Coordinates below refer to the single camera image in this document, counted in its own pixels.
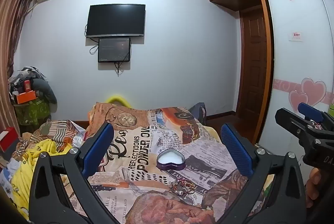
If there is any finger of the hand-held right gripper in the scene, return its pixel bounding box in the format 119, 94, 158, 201
275, 107, 317, 146
298, 102, 334, 125

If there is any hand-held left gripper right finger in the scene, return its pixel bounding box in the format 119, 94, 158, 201
220, 123, 306, 224

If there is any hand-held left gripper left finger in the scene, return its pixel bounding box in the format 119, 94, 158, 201
29, 122, 123, 224

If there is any tangle of bracelets and chains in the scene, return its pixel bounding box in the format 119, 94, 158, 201
168, 178, 199, 196

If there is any purple heart-shaped tin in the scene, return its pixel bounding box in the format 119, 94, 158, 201
157, 148, 186, 171

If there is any person's right hand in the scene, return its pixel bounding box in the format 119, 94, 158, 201
305, 169, 322, 208

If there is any white sliding wardrobe door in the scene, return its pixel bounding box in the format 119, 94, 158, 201
262, 0, 334, 149

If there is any newspaper print blanket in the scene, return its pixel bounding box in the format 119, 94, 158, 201
0, 101, 277, 224

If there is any yellow plastic chair back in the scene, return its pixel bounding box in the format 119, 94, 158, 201
106, 94, 131, 107

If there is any dark blue bag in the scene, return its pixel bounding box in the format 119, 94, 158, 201
188, 102, 206, 125

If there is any brown wooden door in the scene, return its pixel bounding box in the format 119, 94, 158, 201
239, 5, 268, 117

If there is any yellow cloth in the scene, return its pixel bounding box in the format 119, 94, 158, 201
12, 139, 73, 222

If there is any white paper sticker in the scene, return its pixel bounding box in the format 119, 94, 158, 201
290, 31, 305, 42

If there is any grey jacket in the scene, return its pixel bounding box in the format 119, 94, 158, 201
31, 79, 58, 111

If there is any orange box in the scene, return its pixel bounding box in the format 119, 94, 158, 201
13, 91, 37, 104

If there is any brown striped curtain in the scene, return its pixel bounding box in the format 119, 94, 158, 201
0, 0, 38, 136

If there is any wooden wardrobe frame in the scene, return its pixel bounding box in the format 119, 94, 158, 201
254, 0, 275, 147

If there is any black television cable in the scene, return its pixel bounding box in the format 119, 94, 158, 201
85, 23, 100, 55

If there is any small black wall monitor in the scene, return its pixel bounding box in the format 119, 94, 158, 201
98, 37, 131, 63

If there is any wall-mounted black television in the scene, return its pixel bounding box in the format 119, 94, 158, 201
86, 4, 146, 38

